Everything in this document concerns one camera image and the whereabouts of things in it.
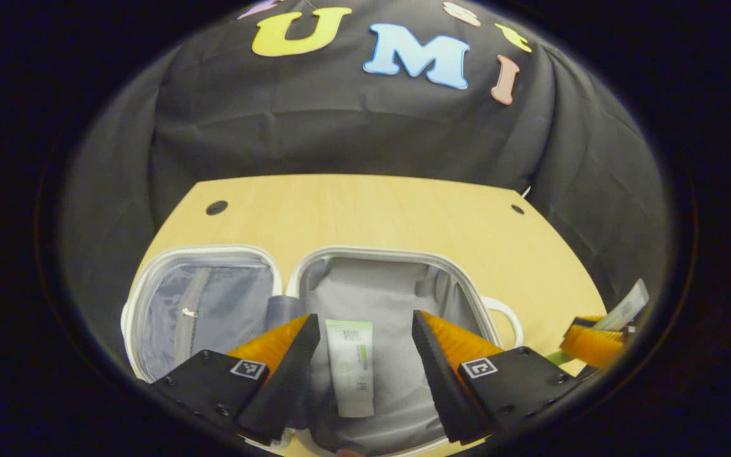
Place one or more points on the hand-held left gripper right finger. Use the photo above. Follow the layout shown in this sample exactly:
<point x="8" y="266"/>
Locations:
<point x="441" y="381"/>

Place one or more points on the white green-label cosmetic tube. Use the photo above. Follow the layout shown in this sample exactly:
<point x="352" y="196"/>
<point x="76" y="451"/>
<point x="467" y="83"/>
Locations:
<point x="351" y="368"/>

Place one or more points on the grey green cosmetic tube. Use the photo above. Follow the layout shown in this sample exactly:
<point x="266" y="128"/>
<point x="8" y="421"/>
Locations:
<point x="625" y="304"/>

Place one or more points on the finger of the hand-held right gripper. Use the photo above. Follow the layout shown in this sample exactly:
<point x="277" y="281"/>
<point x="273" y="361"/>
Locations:
<point x="625" y="328"/>
<point x="594" y="348"/>

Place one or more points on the black backdrop cloth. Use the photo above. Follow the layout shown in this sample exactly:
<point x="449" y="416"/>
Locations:
<point x="340" y="127"/>

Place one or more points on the white suitcase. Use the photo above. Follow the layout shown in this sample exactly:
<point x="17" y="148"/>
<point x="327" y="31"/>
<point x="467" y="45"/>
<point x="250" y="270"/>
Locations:
<point x="391" y="285"/>

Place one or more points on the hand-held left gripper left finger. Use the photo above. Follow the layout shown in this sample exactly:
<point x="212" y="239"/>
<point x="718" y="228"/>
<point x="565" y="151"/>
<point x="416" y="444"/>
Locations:
<point x="283" y="381"/>

